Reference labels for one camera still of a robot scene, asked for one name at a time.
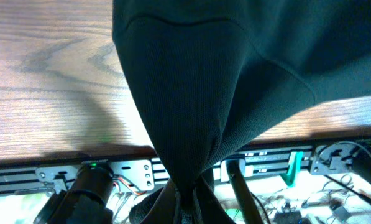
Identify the black polo shirt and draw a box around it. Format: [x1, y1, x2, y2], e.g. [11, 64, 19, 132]
[112, 0, 371, 200]

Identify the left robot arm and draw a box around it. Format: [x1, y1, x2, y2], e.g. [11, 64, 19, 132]
[34, 167, 233, 224]

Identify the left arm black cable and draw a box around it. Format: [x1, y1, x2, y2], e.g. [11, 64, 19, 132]
[225, 159, 265, 224]

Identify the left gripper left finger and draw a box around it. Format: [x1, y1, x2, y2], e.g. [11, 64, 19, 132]
[129, 179, 181, 224]

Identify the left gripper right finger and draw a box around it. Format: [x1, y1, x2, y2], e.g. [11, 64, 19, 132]
[193, 168, 234, 224]

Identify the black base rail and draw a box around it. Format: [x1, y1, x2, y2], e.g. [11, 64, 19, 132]
[0, 138, 371, 196]

